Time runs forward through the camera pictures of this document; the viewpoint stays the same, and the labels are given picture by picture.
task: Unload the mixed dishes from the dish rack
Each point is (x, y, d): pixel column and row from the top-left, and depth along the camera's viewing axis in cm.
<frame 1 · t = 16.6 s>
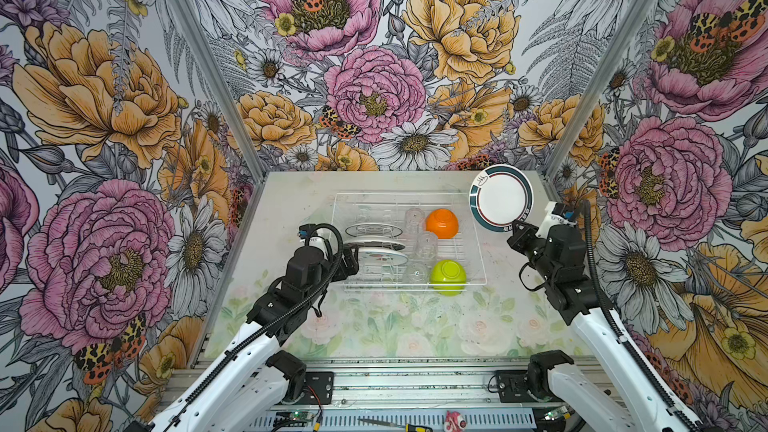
left hand: (342, 259, 78), fingers open
right hand: (510, 229, 78), fingers closed
green rimmed white plate: (499, 196, 79), point 29 cm above the table

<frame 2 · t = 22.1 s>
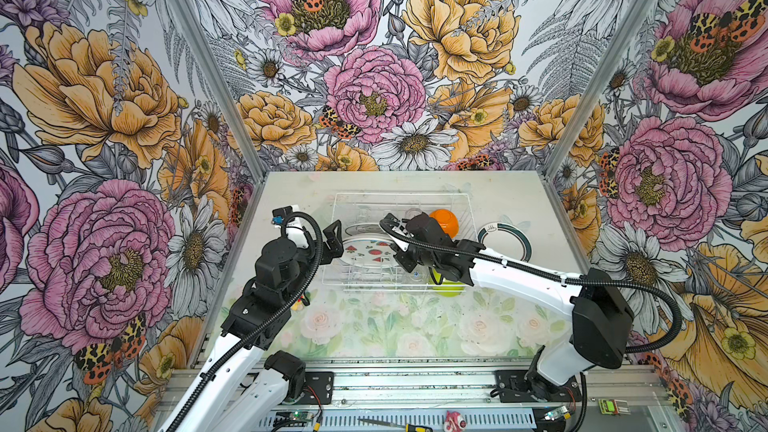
left hand: (324, 235, 71), fingers open
right hand: (397, 251, 82), fingers closed
green rimmed white plate: (506, 239, 105), on the table

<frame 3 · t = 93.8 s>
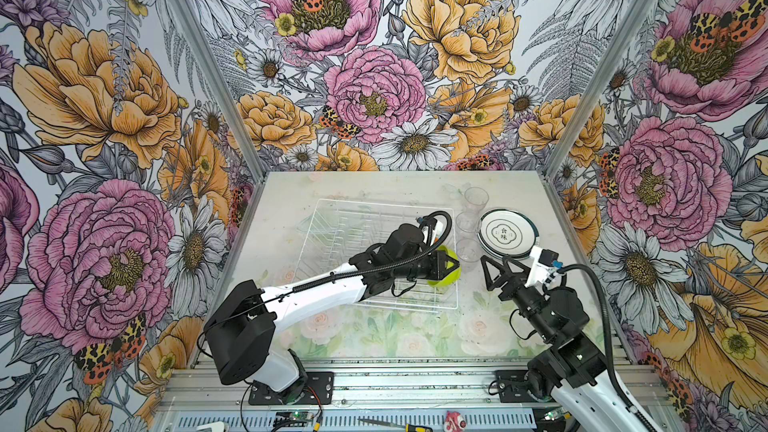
left hand: (456, 272, 74), fingers closed
right hand: (490, 267, 74), fingers open
clear plastic cup: (466, 226, 107), point 2 cm above the table
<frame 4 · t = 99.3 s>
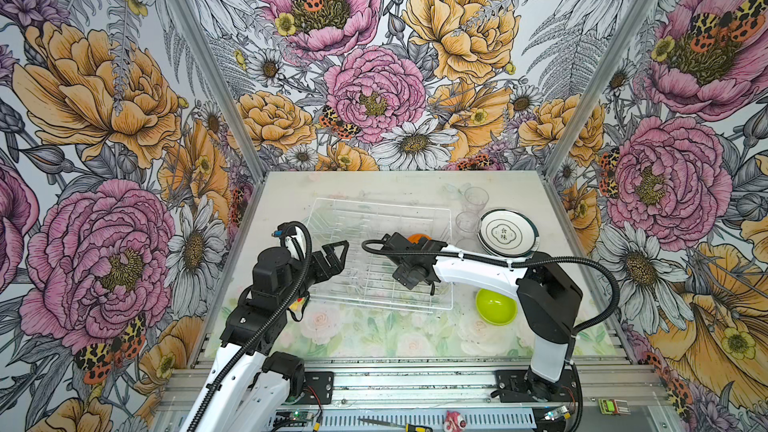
left hand: (336, 258, 73), fingers open
right hand: (420, 266, 89), fingers open
